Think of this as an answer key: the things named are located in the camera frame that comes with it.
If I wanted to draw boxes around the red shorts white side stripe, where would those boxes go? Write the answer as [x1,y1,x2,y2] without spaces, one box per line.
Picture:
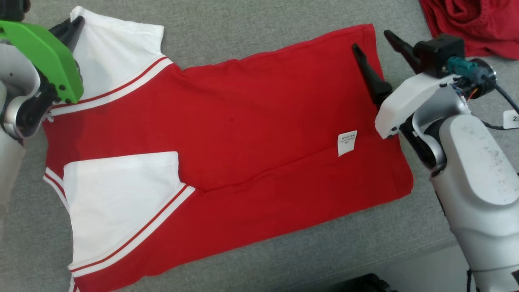
[420,0,519,60]

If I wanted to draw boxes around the red shirt white sleeves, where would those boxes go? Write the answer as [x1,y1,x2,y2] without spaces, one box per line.
[43,6,414,292]

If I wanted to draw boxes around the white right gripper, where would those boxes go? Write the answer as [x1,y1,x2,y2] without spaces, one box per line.
[351,29,498,140]

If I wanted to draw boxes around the small white written cable tag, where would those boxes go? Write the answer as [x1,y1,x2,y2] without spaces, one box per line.
[503,109,519,130]

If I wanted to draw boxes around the right black cable teal plug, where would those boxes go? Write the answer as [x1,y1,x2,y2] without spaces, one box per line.
[446,56,519,131]

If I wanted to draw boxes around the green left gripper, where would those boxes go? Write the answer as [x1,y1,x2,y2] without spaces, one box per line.
[0,15,86,104]

